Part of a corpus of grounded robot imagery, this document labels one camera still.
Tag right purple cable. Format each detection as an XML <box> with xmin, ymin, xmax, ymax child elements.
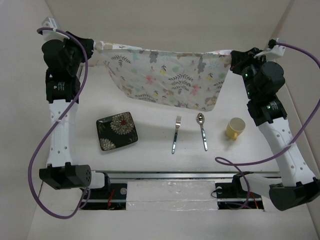
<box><xmin>214</xmin><ymin>42</ymin><xmax>320</xmax><ymax>211</ymax></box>

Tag purple cable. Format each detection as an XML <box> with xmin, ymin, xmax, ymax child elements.
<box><xmin>214</xmin><ymin>42</ymin><xmax>320</xmax><ymax>211</ymax></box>
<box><xmin>27</xmin><ymin>27</ymin><xmax>92</xmax><ymax>220</ymax></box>

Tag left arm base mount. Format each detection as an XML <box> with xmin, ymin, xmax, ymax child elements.
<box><xmin>80</xmin><ymin>173</ymin><xmax>128</xmax><ymax>211</ymax></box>

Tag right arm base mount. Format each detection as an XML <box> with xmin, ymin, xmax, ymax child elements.
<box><xmin>211</xmin><ymin>173</ymin><xmax>264</xmax><ymax>210</ymax></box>

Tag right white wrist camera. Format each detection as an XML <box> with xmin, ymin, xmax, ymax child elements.
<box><xmin>267</xmin><ymin>38</ymin><xmax>286</xmax><ymax>59</ymax></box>

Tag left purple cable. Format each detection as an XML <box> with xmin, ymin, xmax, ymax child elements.
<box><xmin>27</xmin><ymin>27</ymin><xmax>92</xmax><ymax>220</ymax></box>

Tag silver spoon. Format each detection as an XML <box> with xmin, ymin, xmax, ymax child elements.
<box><xmin>196</xmin><ymin>112</ymin><xmax>208</xmax><ymax>151</ymax></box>

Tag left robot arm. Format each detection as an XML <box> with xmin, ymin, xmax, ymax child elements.
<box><xmin>38</xmin><ymin>27</ymin><xmax>112</xmax><ymax>199</ymax></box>

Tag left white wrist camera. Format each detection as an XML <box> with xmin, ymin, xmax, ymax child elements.
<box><xmin>42</xmin><ymin>17</ymin><xmax>59</xmax><ymax>32</ymax></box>

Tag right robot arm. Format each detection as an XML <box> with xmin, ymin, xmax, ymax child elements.
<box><xmin>230</xmin><ymin>48</ymin><xmax>320</xmax><ymax>211</ymax></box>

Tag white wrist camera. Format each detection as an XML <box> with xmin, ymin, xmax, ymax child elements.
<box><xmin>42</xmin><ymin>17</ymin><xmax>59</xmax><ymax>32</ymax></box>
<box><xmin>267</xmin><ymin>38</ymin><xmax>286</xmax><ymax>59</ymax></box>

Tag aluminium front rail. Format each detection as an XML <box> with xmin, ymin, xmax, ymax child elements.
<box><xmin>91</xmin><ymin>170</ymin><xmax>281</xmax><ymax>181</ymax></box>

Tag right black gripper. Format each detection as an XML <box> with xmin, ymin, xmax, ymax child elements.
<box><xmin>229</xmin><ymin>47</ymin><xmax>269</xmax><ymax>99</ymax></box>

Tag black floral square plate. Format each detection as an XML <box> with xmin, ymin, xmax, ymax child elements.
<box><xmin>96</xmin><ymin>111</ymin><xmax>138</xmax><ymax>151</ymax></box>

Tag yellow mug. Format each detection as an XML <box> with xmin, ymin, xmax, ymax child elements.
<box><xmin>225</xmin><ymin>117</ymin><xmax>246</xmax><ymax>141</ymax></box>

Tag silver fork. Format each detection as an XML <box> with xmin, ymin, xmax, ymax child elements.
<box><xmin>171</xmin><ymin>115</ymin><xmax>182</xmax><ymax>154</ymax></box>

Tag floral animal print cloth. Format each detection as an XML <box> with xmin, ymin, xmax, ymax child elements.
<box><xmin>93</xmin><ymin>41</ymin><xmax>232</xmax><ymax>112</ymax></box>

